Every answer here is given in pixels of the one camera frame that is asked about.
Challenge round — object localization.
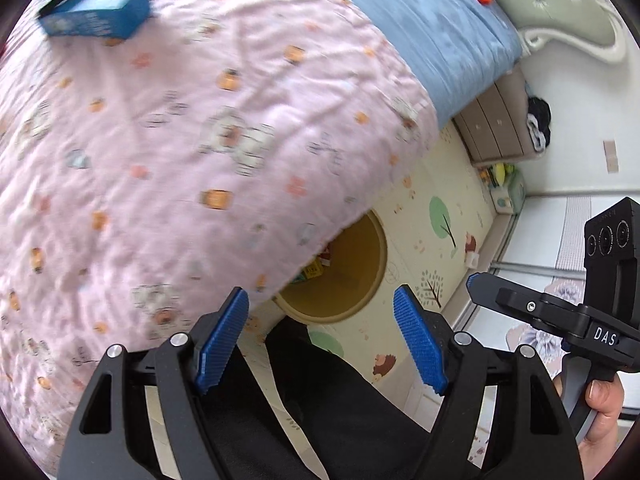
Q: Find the person's black trouser leg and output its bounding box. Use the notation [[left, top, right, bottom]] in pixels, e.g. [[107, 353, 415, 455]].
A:
[[196, 316, 435, 479]]

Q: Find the cartoon patterned play mat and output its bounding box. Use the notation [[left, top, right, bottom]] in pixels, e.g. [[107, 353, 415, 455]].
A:
[[238, 122, 496, 479]]

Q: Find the pink patterned quilt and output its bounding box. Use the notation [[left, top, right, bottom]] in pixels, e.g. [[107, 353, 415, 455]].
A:
[[1, 0, 438, 474]]

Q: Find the person's right hand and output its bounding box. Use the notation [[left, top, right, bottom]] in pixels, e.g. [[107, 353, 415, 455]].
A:
[[578, 375, 625, 480]]

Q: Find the green toy storage box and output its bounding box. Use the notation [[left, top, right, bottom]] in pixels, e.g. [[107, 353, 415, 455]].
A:
[[478, 162, 526, 216]]

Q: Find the beige bedside drawer cabinet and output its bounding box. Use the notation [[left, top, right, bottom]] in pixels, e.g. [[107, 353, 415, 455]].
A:
[[452, 64, 541, 167]]

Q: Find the black and white clothes pile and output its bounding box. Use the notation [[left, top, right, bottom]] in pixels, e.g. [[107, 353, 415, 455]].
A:
[[526, 96, 551, 153]]

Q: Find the green tufted headboard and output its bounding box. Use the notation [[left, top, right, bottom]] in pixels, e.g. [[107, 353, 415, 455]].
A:
[[496, 0, 627, 64]]

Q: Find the blue bed sheet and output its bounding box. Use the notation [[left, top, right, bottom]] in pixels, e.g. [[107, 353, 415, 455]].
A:
[[352, 0, 523, 126]]

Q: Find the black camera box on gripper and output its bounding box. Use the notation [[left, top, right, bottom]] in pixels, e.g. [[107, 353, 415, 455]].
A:
[[584, 197, 639, 324]]

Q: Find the blue cardboard box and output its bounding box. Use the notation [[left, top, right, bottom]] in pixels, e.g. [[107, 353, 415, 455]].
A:
[[38, 0, 151, 39]]

